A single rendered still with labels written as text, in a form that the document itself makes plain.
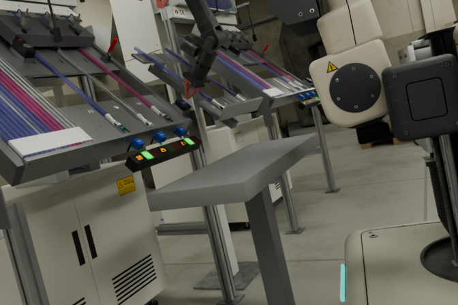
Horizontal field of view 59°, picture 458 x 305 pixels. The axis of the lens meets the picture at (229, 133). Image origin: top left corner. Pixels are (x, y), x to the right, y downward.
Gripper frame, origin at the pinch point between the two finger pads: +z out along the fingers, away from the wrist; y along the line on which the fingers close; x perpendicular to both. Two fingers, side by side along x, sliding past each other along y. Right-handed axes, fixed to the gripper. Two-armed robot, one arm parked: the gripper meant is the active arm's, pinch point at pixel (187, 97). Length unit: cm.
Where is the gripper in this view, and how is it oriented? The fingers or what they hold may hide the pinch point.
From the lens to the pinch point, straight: 153.2
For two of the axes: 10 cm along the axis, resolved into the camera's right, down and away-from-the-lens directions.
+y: -4.9, 1.9, -8.5
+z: -4.5, 7.8, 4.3
